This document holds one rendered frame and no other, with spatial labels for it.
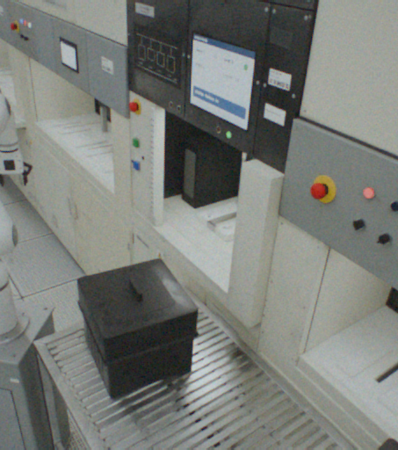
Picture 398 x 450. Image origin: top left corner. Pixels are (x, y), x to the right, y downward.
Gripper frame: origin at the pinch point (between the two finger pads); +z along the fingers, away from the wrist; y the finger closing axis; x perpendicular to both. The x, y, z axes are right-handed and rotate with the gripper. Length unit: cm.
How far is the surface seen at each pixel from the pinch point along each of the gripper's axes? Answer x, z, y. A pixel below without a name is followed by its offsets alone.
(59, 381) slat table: -86, 25, 22
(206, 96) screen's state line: -48, -50, 70
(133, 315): -88, 0, 44
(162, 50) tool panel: -24, -59, 59
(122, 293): -78, 0, 42
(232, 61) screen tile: -57, -63, 75
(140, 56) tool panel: -10, -54, 53
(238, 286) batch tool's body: -76, 2, 78
